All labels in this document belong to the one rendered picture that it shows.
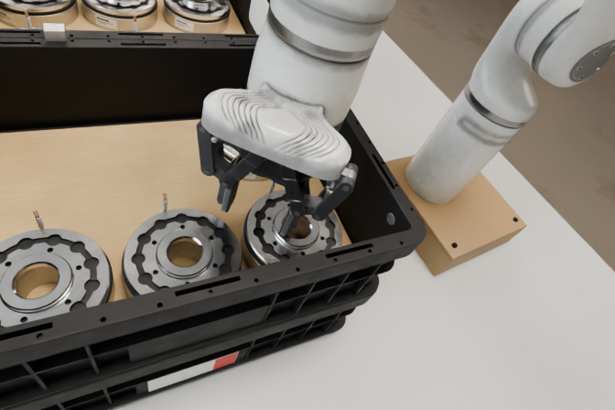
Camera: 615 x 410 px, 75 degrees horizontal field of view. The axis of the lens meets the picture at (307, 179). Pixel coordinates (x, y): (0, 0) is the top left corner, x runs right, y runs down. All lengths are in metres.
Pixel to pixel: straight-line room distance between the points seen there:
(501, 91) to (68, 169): 0.50
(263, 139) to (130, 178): 0.26
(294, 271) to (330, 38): 0.17
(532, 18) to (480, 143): 0.16
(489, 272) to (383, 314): 0.22
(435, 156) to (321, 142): 0.40
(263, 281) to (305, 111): 0.13
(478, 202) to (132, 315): 0.58
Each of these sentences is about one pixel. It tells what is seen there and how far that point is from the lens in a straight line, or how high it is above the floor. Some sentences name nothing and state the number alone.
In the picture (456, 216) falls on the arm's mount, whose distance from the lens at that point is 0.68.
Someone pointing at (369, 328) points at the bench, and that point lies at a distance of 0.58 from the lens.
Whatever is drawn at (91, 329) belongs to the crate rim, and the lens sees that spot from 0.29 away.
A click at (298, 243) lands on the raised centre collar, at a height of 0.87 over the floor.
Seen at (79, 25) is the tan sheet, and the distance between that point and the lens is 0.69.
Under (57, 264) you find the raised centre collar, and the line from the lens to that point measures 0.38.
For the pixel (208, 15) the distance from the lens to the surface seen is 0.69.
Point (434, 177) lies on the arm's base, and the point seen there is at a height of 0.81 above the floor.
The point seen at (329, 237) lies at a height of 0.86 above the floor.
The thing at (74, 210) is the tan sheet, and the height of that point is 0.83.
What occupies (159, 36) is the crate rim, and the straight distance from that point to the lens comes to 0.50.
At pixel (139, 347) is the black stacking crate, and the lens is 0.36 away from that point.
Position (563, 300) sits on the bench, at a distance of 0.80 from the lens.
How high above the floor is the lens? 1.20
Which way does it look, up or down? 47 degrees down
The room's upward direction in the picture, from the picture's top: 23 degrees clockwise
